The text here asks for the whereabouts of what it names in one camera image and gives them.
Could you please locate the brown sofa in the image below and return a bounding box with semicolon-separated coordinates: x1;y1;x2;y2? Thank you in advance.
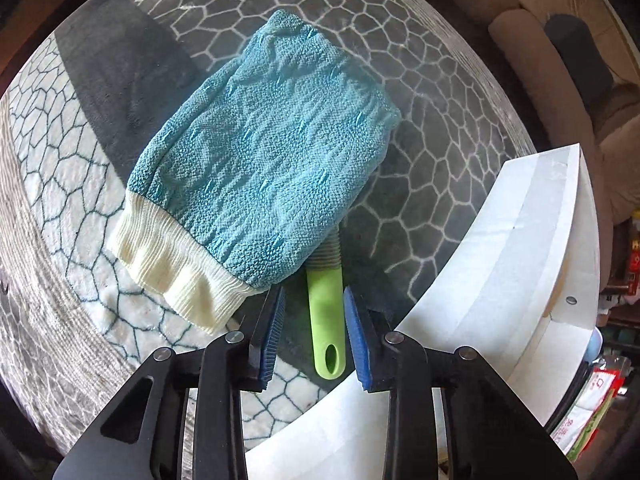
410;0;640;271

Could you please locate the dark blue lumbar pillow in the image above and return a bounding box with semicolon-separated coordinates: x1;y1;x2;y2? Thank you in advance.
545;14;615;106

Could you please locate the beige sofa cushion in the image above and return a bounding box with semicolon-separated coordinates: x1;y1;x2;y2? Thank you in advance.
520;0;608;26

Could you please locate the white cardboard box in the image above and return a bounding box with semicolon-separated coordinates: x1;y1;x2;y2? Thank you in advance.
245;142;601;480

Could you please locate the blue knitted bath mitt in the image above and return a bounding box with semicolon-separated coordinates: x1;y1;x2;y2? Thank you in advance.
107;9;403;337

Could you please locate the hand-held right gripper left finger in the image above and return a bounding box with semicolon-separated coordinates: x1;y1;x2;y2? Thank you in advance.
52;285;287;480

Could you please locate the green handled peeler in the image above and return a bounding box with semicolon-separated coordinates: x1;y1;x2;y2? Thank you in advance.
306;222;347;380

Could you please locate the grey patterned blanket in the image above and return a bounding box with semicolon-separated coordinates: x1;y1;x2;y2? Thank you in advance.
0;0;538;466

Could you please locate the white and red snack bag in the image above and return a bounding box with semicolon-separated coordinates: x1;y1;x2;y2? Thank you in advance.
550;365;621;458

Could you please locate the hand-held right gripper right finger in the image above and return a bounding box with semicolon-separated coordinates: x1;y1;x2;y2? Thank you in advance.
342;285;583;480

